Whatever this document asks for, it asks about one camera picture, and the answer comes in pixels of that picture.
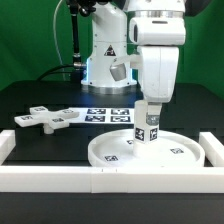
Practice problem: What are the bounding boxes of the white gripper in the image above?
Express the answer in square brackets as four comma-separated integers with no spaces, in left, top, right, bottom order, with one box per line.
[137,46,179,126]

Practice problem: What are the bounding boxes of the black camera pole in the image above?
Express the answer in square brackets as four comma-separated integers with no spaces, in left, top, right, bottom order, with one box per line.
[66,0,96,68]

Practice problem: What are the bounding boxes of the white left fence bar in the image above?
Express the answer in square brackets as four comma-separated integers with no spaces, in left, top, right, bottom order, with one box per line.
[0,130,16,166]

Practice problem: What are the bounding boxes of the white front fence bar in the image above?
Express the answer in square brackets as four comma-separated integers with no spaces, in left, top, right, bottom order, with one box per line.
[0,166,224,193]

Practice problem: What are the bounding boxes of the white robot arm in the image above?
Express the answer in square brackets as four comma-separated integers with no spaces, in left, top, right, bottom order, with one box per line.
[82,0,212,126]

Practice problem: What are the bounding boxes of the white fence bar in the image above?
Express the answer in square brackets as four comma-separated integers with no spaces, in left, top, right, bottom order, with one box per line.
[0,166,224,193]
[199,132,224,167]
[0,130,16,166]

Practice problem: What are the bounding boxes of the black cable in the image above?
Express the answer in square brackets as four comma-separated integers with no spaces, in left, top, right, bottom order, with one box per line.
[35,64,84,82]

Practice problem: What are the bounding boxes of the white round table top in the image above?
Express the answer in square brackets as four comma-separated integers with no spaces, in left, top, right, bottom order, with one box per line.
[88,129,205,168]

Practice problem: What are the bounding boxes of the grey cable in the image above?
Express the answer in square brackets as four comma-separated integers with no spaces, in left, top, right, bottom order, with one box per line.
[52,0,68,81]

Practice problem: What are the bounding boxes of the white right fence bar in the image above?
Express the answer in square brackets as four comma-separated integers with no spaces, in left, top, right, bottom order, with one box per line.
[199,132,224,167]

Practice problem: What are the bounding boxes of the white marker sheet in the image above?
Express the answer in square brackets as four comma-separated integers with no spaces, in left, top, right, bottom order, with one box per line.
[64,107,134,124]

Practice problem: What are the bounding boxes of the white cross-shaped table base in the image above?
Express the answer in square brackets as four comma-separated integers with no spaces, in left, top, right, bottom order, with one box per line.
[14,106,80,134]

